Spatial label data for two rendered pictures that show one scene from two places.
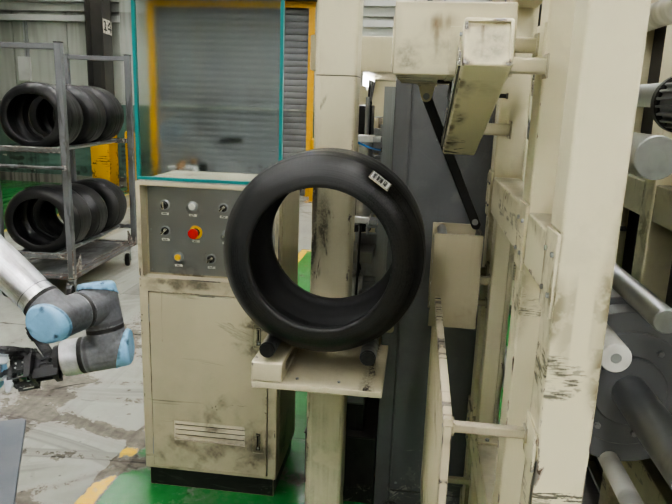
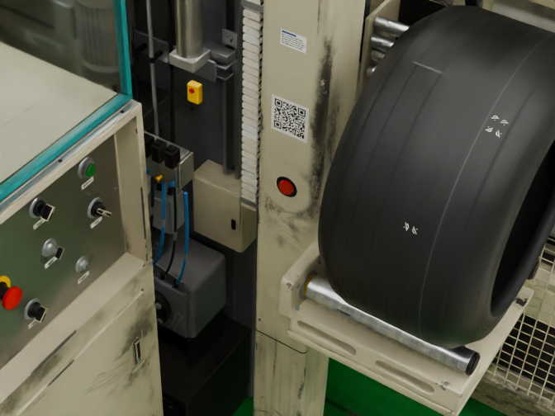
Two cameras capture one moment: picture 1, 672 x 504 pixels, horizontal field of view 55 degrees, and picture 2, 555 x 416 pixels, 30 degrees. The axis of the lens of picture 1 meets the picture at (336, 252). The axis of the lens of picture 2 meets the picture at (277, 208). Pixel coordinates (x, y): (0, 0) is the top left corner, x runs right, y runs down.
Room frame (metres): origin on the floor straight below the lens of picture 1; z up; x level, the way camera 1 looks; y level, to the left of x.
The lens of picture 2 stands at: (1.52, 1.39, 2.32)
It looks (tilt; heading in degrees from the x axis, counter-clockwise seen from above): 43 degrees down; 294
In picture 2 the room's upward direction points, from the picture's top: 2 degrees clockwise
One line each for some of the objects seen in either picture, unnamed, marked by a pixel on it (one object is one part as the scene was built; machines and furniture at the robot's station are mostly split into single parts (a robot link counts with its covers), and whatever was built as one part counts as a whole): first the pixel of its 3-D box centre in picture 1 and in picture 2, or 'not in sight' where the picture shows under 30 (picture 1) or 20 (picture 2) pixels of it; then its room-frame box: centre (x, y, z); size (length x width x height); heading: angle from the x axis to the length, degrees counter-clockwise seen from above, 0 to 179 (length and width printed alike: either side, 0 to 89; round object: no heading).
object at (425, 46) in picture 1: (446, 51); not in sight; (1.67, -0.26, 1.71); 0.61 x 0.25 x 0.15; 173
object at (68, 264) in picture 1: (69, 168); not in sight; (5.36, 2.25, 0.96); 1.36 x 0.71 x 1.92; 172
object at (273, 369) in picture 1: (280, 348); (381, 344); (1.84, 0.16, 0.84); 0.36 x 0.09 x 0.06; 173
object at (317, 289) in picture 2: (280, 329); (387, 323); (1.84, 0.16, 0.90); 0.35 x 0.05 x 0.05; 173
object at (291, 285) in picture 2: not in sight; (339, 238); (2.00, 0.00, 0.90); 0.40 x 0.03 x 0.10; 83
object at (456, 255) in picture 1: (453, 273); (416, 78); (2.00, -0.38, 1.05); 0.20 x 0.15 x 0.30; 173
